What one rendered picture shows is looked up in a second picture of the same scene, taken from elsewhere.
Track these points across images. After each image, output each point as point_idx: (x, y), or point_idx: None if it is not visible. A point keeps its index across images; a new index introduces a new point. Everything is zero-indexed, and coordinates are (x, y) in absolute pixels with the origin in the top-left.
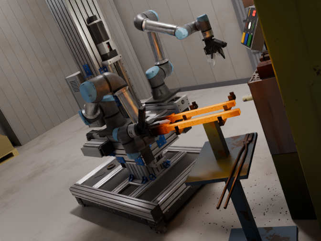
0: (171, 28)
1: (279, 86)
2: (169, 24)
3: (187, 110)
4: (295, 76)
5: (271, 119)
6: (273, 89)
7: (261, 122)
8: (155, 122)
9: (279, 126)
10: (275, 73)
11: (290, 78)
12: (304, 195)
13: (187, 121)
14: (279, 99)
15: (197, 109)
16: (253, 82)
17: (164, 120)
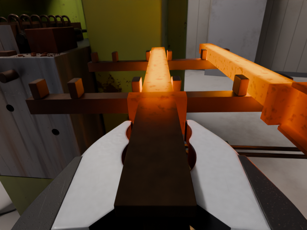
0: None
1: (162, 32)
2: None
3: (133, 78)
4: (163, 23)
5: (82, 122)
6: (80, 70)
7: (75, 133)
8: (233, 193)
9: (89, 130)
10: (161, 12)
11: (163, 23)
12: None
13: (249, 64)
14: (86, 86)
15: (158, 63)
16: (60, 55)
17: (196, 131)
